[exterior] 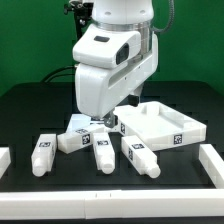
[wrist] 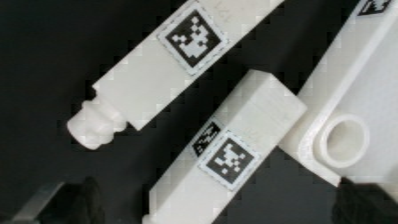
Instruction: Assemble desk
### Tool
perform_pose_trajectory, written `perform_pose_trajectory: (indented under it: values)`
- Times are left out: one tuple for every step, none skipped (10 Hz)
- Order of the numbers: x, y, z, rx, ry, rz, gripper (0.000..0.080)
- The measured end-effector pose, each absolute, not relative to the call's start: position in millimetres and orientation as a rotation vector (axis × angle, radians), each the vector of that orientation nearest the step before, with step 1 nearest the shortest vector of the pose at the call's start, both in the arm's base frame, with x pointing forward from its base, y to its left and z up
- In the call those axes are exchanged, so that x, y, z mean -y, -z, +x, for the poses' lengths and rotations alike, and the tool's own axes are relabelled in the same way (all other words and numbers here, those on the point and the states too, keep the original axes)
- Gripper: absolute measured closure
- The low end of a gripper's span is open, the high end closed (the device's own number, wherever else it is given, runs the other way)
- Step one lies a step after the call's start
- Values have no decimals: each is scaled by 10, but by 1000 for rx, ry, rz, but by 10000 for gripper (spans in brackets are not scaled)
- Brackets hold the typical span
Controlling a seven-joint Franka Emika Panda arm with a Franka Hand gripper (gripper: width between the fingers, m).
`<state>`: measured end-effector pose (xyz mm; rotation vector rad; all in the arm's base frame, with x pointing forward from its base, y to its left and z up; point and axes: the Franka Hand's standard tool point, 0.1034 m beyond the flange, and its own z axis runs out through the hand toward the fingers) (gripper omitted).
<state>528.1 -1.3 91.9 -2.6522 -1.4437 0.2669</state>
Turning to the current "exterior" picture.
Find white marker sheet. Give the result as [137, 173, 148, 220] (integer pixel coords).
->
[67, 114, 101, 132]

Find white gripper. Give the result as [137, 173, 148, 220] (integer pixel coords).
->
[75, 34, 158, 128]

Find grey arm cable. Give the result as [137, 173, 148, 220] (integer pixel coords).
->
[153, 0, 176, 34]

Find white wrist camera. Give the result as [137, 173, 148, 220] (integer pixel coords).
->
[73, 24, 141, 69]

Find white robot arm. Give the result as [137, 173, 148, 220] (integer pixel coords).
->
[73, 0, 158, 128]

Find white front fence bar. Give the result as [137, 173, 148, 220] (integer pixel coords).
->
[0, 189, 224, 220]

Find white right fence block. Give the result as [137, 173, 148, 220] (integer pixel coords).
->
[199, 144, 224, 189]

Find white fence block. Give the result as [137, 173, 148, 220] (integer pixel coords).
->
[0, 147, 11, 179]
[199, 144, 224, 189]

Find black cables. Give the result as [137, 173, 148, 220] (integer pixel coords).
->
[40, 65, 78, 84]

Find white left fence block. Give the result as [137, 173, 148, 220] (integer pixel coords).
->
[0, 147, 11, 179]

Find white desk top tray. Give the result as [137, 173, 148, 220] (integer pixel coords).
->
[114, 101, 207, 151]

